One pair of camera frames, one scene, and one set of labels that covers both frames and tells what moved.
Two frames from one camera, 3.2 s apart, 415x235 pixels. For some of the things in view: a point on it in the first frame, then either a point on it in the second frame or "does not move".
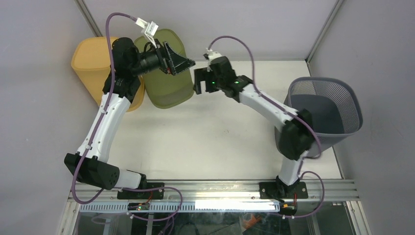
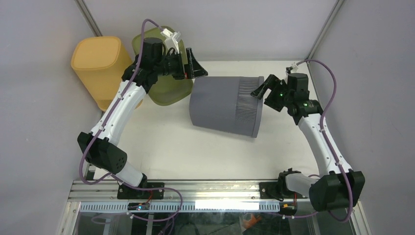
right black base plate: [279, 190] does not move
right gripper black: [201, 74] to [273, 83]
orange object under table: [251, 222] does not move
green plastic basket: [165, 90] does not move
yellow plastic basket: [90, 63] does not move
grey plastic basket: [334, 106] to [225, 104]
